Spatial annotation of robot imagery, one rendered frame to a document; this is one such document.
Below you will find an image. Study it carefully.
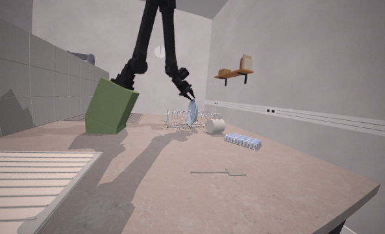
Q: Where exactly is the beige ribbed draining mat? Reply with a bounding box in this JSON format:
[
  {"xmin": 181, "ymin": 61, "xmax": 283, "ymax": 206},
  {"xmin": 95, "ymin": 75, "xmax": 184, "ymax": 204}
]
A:
[{"xmin": 0, "ymin": 151, "xmax": 103, "ymax": 234}]

